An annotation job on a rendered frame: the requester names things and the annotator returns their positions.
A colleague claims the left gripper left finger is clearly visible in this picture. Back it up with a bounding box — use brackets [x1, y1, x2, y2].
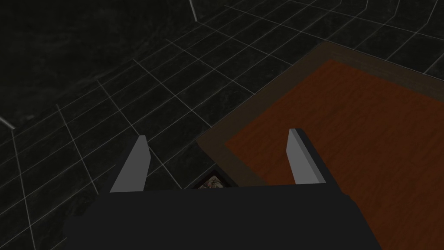
[100, 135, 151, 194]

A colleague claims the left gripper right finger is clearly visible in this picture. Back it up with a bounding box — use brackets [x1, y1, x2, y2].
[286, 128, 339, 186]

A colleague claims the brown wooden table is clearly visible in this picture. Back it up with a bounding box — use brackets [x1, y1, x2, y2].
[196, 41, 444, 250]

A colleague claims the small patterned square object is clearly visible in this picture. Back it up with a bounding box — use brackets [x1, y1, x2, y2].
[193, 169, 238, 190]

